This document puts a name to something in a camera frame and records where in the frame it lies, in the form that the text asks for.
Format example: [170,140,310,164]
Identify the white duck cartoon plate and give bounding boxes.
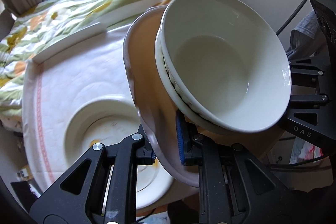
[64,96,173,209]

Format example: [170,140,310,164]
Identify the brown square dish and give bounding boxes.
[123,6,284,187]

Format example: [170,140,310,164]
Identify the small white ceramic bowl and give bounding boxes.
[159,0,291,134]

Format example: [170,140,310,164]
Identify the cream ceramic bowl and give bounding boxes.
[154,30,236,135]

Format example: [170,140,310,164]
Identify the grey blue hanging garment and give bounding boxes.
[286,10,327,60]

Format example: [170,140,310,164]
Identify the white pink table cloth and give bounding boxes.
[22,26,140,190]

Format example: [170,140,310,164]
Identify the floral green striped quilt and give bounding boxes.
[0,0,221,132]

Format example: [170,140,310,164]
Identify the white tray right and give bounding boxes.
[96,0,171,27]

